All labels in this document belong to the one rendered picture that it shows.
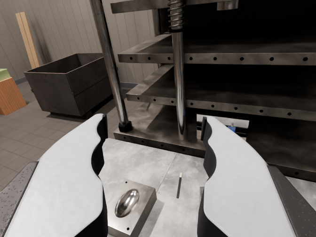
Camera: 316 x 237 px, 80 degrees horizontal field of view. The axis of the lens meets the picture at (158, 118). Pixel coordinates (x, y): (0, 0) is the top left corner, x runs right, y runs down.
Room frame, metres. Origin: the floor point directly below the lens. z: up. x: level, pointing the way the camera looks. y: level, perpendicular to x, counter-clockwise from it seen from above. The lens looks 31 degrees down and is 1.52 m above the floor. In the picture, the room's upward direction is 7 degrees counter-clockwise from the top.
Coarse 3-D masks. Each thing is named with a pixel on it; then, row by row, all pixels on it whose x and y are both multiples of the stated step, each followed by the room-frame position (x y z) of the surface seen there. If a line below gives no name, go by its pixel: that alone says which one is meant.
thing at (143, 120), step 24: (144, 120) 1.20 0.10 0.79; (168, 120) 1.16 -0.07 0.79; (192, 120) 1.12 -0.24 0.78; (264, 120) 1.01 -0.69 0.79; (288, 120) 0.98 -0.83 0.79; (144, 144) 0.99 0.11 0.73; (168, 144) 0.90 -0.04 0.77; (192, 144) 0.86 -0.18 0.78; (264, 144) 0.79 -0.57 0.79; (288, 144) 0.76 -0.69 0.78; (312, 144) 0.74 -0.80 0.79; (288, 168) 0.61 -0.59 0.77; (312, 168) 0.59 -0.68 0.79
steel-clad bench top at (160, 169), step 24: (120, 144) 0.93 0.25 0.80; (120, 168) 0.73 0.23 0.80; (144, 168) 0.71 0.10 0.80; (168, 168) 0.68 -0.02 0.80; (192, 168) 0.67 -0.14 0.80; (168, 192) 0.54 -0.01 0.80; (192, 192) 0.53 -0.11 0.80; (312, 192) 0.46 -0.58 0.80; (168, 216) 0.44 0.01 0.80; (192, 216) 0.42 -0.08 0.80
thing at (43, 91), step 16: (48, 64) 3.43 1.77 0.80; (64, 64) 3.72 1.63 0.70; (80, 64) 4.05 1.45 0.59; (96, 64) 3.21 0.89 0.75; (32, 80) 2.97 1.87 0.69; (48, 80) 2.81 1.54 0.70; (64, 80) 2.66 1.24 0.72; (80, 80) 2.82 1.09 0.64; (96, 80) 3.10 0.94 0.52; (48, 96) 2.88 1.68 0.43; (64, 96) 2.72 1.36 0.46; (80, 96) 2.73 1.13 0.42; (96, 96) 3.02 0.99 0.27; (112, 96) 3.53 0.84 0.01; (64, 112) 2.78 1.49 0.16; (80, 112) 2.64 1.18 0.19
